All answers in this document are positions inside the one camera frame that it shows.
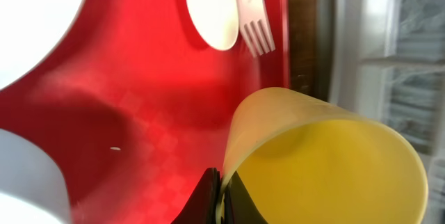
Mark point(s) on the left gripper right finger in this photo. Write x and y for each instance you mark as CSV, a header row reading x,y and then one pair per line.
x,y
238,205

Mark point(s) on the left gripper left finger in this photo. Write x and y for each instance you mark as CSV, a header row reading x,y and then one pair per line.
x,y
201,206

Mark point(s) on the yellow plastic cup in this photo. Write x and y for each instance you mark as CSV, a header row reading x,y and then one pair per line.
x,y
303,160

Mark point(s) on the mint green bowl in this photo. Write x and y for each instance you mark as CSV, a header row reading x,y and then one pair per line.
x,y
33,189

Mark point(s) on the light blue plate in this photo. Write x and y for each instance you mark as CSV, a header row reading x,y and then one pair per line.
x,y
30,30

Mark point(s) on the grey dishwasher rack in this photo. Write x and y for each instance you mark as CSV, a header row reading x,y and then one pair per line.
x,y
387,65

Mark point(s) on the red serving tray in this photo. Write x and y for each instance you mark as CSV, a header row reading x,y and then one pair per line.
x,y
134,106

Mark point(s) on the white plastic fork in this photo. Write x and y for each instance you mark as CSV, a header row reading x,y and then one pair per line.
x,y
254,26

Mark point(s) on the white plastic spoon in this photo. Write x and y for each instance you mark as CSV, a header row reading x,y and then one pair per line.
x,y
216,21

